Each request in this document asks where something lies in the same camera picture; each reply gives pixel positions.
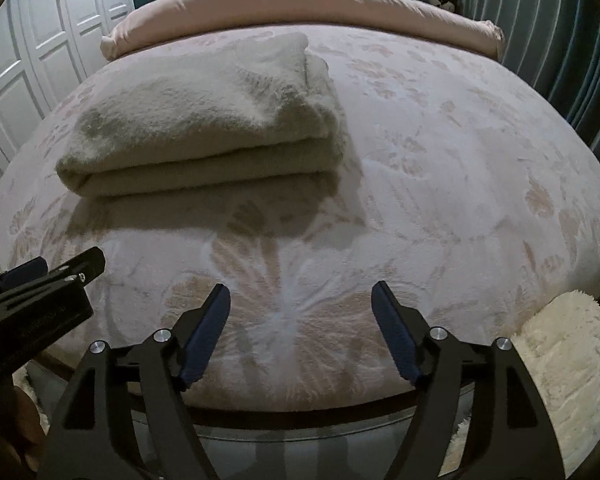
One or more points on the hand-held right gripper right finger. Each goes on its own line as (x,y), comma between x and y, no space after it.
(397,340)

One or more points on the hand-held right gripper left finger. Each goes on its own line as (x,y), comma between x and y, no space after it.
(207,340)

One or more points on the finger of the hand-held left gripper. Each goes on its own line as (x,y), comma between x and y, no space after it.
(82,265)
(25,270)

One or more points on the cream fuzzy sweater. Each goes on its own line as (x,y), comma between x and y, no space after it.
(200,125)

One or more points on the butterfly printed blanket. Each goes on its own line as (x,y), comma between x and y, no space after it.
(405,185)

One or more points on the white fluffy cloth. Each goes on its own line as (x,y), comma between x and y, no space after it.
(565,375)

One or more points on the white wardrobe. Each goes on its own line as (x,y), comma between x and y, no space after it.
(40,45)

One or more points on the grey curtain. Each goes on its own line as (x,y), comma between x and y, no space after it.
(545,45)

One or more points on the beige pillow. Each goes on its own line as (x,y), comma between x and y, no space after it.
(300,5)

